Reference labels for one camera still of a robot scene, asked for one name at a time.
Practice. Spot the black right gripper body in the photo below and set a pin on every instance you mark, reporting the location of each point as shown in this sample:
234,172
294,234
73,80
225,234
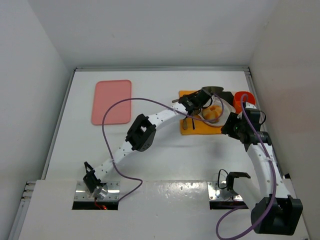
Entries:
229,124

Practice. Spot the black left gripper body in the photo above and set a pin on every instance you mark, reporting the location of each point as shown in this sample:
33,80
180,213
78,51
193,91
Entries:
204,94

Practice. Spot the orange striped bread bun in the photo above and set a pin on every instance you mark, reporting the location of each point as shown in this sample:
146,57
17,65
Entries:
212,113

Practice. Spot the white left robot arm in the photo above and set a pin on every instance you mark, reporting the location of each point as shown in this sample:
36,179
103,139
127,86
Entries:
140,137

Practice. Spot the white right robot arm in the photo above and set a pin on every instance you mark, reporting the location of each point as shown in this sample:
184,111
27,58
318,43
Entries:
273,209

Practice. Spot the metal spoon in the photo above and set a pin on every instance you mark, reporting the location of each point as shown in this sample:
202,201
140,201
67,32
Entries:
185,124

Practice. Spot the orange placemat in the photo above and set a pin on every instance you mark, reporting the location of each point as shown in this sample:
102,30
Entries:
200,127

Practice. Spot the black chopstick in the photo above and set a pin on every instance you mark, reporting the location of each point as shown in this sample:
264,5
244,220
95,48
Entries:
193,124

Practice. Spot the dark round bowl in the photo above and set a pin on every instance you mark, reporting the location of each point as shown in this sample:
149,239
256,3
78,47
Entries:
213,89

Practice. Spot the orange cup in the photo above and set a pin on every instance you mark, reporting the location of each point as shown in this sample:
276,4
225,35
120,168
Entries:
249,98

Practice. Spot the pink plastic tray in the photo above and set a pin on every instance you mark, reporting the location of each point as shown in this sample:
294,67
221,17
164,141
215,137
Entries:
106,94

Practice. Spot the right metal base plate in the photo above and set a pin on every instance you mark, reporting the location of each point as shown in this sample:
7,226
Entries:
216,193

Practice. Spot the metal base plate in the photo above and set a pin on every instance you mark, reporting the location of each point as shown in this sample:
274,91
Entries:
216,193
108,192

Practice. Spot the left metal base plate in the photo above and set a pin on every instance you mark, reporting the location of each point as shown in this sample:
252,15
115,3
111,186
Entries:
108,192

